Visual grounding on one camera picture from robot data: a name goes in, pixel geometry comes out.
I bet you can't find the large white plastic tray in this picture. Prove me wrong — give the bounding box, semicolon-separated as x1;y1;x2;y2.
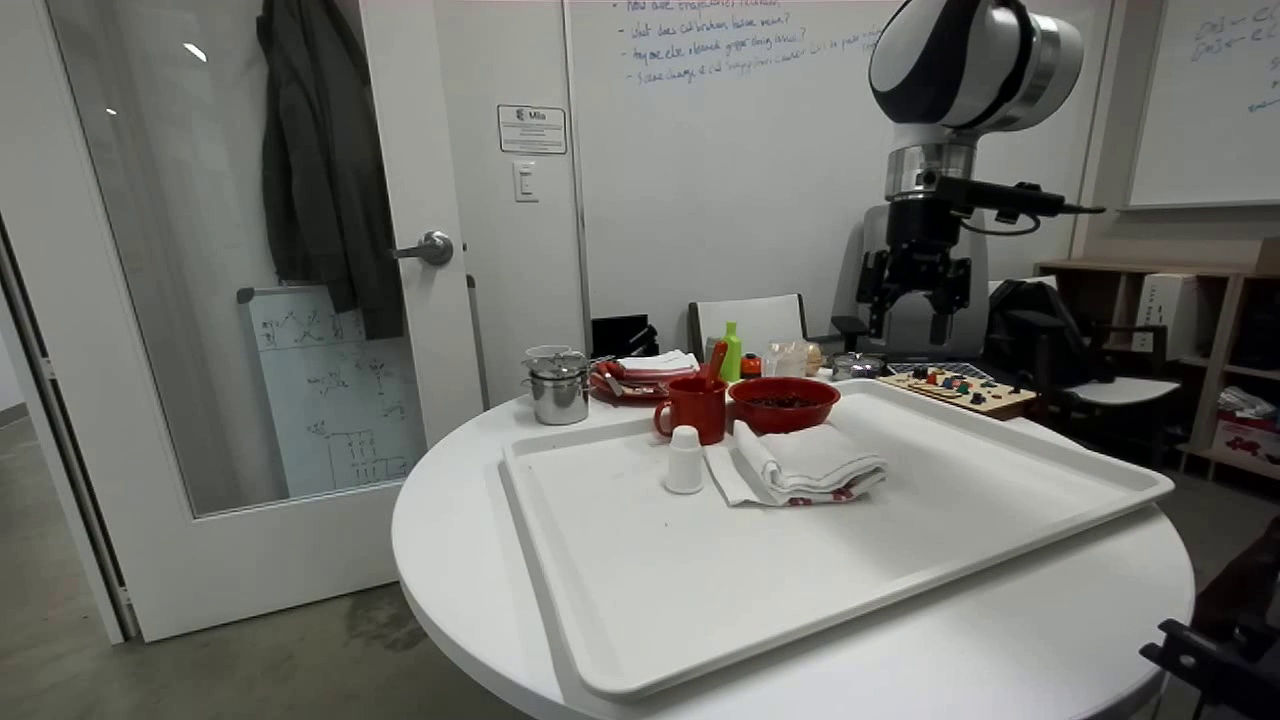
495;376;1182;705

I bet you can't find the wooden shelf unit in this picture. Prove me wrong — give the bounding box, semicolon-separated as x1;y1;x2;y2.
1035;256;1280;487

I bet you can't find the black laptop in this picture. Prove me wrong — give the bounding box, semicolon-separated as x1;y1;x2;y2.
587;314;665;364

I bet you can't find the white door with window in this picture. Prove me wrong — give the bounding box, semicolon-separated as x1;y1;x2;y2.
0;0;492;649

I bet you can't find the green squeeze bottle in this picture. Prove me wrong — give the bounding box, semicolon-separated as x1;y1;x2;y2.
715;322;748;388

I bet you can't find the red bowl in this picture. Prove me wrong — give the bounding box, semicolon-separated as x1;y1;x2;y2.
724;372;844;439

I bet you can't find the silver door handle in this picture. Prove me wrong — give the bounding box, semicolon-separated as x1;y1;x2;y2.
392;229;461;274

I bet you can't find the large wall whiteboard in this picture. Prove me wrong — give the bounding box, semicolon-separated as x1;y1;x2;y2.
562;0;1112;360

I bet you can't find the white light switch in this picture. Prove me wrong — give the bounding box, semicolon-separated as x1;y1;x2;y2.
507;157;546;208

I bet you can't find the white shaker bottle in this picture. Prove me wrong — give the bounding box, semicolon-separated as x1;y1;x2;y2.
662;421;714;500

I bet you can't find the small leaning whiteboard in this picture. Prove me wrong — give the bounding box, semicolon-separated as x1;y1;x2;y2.
237;285;433;503

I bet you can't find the silver metal mug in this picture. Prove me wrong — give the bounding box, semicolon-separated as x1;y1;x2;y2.
521;342;595;432

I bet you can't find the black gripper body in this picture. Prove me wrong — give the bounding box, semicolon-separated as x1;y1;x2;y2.
858;195;975;306

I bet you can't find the white cloth in basket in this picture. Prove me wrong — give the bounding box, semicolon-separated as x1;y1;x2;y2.
615;349;703;380

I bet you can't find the white towel with red stripes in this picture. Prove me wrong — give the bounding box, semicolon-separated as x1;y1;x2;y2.
700;417;894;512

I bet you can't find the dark hanging jacket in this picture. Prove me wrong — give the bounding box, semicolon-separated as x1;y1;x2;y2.
255;0;412;344

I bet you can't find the wooden busy board toy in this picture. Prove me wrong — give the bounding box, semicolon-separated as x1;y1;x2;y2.
886;360;1045;421

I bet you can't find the dark chair with white seat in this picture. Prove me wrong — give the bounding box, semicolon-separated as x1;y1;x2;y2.
986;277;1186;413

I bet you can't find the white paper wall sign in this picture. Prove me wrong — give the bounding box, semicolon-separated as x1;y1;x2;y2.
492;100;571;162

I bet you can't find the red mug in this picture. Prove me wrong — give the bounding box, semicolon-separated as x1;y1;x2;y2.
649;372;731;447

